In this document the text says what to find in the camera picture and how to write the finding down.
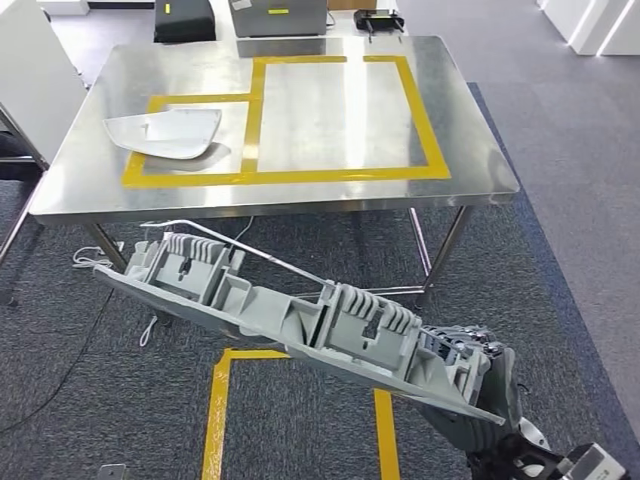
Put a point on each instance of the yellow tape on workbench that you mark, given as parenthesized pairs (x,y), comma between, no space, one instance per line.
(300,175)

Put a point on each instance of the white cabinet black plinth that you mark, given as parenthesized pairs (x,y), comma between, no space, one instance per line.
(65,5)

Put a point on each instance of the yellow floor tape square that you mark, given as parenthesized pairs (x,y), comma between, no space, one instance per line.
(215,424)

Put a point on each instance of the grey laptop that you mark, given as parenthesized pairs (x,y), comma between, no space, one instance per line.
(278,20)

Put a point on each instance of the grey metal robot bracket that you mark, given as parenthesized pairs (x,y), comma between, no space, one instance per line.
(112,472)

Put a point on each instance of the white desk steel legs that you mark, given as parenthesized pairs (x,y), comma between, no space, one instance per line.
(35,79)

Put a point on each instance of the long grey plastic car part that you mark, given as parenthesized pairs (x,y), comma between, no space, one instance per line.
(280,318)

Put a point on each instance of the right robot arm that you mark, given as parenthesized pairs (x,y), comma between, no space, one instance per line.
(460,430)

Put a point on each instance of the black carrying case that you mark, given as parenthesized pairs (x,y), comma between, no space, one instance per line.
(185,20)

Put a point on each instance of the black remote controller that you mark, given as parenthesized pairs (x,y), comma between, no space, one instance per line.
(378,20)

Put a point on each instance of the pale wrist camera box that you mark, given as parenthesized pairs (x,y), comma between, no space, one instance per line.
(595,464)

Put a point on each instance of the stainless steel workbench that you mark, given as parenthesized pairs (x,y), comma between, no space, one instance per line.
(475,152)

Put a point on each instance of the white curved plastic part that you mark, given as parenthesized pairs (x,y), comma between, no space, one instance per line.
(164,132)

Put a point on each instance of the white table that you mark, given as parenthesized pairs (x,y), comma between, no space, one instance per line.
(340,23)

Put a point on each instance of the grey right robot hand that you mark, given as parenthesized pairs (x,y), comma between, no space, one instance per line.
(504,384)

